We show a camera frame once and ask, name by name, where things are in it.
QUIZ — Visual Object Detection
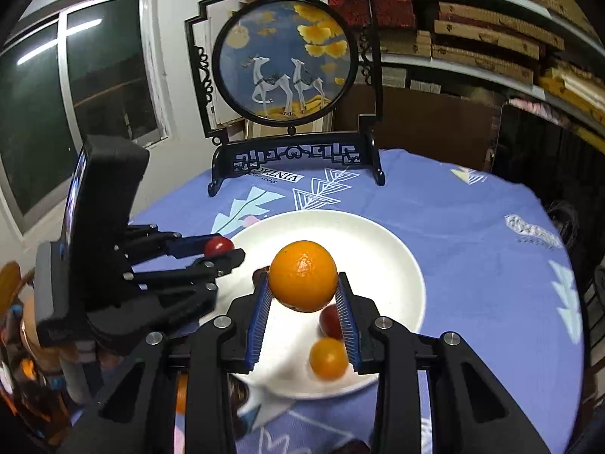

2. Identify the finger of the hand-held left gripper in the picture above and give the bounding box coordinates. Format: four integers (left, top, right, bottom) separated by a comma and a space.
124, 224, 223, 261
123, 248, 247, 327

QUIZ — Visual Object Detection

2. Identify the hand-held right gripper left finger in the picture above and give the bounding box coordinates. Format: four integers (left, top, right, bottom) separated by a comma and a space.
57, 272, 275, 454

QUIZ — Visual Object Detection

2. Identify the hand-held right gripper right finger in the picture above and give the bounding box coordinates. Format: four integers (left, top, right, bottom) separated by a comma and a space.
335, 272, 554, 454

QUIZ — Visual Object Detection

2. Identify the red cherry tomato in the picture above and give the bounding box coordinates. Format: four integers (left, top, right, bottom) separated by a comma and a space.
204, 235, 236, 256
319, 303, 343, 340

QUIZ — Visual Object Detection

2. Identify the large orange tangerine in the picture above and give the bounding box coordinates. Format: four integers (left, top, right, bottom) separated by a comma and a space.
268, 240, 340, 314

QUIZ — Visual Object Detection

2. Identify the white round plate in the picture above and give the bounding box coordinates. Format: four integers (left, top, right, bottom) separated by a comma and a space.
208, 210, 427, 400

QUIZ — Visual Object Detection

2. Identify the small orange tangerine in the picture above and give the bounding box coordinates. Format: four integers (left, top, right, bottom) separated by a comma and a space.
175, 373, 190, 414
309, 337, 351, 381

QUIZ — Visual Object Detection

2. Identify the white framed window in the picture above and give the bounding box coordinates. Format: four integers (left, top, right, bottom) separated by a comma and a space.
0, 0, 173, 237

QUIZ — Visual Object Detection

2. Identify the blue printed tablecloth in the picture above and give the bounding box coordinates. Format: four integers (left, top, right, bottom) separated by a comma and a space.
113, 149, 587, 454

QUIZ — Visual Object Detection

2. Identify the round deer painting table screen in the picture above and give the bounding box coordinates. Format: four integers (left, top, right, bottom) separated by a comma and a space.
184, 0, 386, 198

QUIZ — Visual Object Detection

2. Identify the brown cardboard panel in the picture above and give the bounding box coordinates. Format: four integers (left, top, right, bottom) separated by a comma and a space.
333, 85, 502, 173

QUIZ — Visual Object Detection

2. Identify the pink folded cloth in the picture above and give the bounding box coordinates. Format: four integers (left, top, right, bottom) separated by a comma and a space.
508, 97, 587, 124

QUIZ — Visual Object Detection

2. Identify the shelf with stacked boards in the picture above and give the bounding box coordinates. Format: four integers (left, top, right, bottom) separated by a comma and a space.
246, 0, 605, 138

